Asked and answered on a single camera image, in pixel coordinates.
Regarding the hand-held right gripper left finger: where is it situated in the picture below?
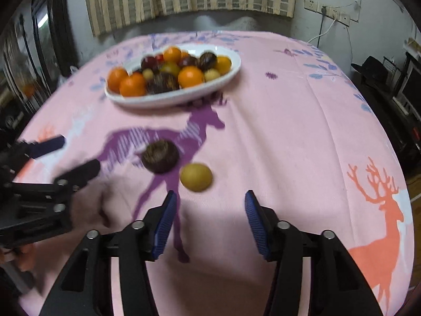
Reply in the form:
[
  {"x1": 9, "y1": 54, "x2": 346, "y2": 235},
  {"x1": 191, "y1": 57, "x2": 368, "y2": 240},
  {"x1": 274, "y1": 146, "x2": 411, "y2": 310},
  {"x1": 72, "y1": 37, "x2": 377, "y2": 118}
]
[{"x1": 39, "y1": 190, "x2": 178, "y2": 316}]

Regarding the dark wooden glass cabinet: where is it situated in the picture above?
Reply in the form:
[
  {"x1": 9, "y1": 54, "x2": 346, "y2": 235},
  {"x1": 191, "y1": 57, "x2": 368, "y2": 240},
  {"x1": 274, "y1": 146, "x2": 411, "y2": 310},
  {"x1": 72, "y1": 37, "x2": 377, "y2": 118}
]
[{"x1": 31, "y1": 0, "x2": 78, "y2": 70}]

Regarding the dark striped round fruit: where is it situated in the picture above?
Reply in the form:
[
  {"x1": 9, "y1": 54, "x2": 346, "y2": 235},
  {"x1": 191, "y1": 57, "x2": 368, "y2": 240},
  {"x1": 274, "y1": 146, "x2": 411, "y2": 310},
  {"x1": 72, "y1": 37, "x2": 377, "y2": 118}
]
[
  {"x1": 146, "y1": 73, "x2": 180, "y2": 94},
  {"x1": 198, "y1": 52, "x2": 218, "y2": 71},
  {"x1": 141, "y1": 140, "x2": 180, "y2": 174}
]

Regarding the orange-yellow tomato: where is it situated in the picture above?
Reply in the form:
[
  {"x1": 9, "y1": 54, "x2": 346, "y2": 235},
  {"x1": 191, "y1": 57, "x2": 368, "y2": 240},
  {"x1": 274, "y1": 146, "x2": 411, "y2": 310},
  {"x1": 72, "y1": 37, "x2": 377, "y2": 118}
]
[{"x1": 214, "y1": 56, "x2": 232, "y2": 75}]

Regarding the pink deer print cloth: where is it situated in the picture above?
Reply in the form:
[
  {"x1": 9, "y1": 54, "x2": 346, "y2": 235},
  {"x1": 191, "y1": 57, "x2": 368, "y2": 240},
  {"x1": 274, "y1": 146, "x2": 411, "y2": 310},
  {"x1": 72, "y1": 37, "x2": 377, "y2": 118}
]
[{"x1": 15, "y1": 30, "x2": 415, "y2": 316}]

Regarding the person's left hand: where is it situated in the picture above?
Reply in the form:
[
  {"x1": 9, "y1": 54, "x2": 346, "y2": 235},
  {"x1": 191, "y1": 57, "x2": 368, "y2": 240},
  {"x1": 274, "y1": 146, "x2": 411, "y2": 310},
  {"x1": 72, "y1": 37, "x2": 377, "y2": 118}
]
[{"x1": 0, "y1": 245, "x2": 37, "y2": 272}]

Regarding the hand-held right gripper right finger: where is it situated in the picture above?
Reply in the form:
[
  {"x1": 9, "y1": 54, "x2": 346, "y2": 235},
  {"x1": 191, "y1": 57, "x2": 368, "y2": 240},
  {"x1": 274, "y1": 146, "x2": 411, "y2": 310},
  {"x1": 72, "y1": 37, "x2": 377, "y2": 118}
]
[{"x1": 244, "y1": 190, "x2": 384, "y2": 316}]

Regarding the white wall socket panel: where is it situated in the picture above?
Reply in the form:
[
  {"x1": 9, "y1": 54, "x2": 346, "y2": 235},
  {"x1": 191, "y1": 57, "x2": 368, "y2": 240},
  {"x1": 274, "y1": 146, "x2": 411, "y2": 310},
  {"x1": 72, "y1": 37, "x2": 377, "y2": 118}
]
[{"x1": 304, "y1": 0, "x2": 351, "y2": 24}]

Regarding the black hat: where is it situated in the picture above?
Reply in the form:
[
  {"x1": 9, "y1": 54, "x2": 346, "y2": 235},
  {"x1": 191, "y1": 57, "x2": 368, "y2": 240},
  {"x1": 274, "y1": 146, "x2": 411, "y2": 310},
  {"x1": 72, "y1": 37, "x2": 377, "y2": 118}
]
[{"x1": 351, "y1": 56, "x2": 391, "y2": 83}]

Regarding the white oval plate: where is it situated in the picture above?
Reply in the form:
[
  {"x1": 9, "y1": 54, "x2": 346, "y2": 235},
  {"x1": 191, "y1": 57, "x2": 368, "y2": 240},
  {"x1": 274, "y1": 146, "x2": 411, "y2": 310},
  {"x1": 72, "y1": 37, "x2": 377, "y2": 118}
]
[{"x1": 104, "y1": 43, "x2": 242, "y2": 108}]

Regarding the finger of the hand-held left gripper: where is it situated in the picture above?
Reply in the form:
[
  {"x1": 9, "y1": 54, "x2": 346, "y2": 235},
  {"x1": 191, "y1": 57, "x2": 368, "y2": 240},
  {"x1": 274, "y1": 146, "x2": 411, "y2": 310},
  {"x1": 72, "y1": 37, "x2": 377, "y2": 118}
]
[
  {"x1": 53, "y1": 159, "x2": 102, "y2": 192},
  {"x1": 20, "y1": 135, "x2": 66, "y2": 159}
]

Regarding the large yellow tomato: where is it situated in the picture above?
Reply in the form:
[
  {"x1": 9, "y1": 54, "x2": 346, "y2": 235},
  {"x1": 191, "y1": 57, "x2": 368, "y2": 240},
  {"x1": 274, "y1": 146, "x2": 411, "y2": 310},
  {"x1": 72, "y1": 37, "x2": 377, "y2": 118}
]
[{"x1": 160, "y1": 62, "x2": 181, "y2": 76}]

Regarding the white power cable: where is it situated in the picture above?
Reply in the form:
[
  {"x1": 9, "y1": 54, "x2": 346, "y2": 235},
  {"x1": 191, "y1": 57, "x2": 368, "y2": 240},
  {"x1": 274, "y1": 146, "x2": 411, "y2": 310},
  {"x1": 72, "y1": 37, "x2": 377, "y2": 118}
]
[{"x1": 307, "y1": 16, "x2": 337, "y2": 44}]

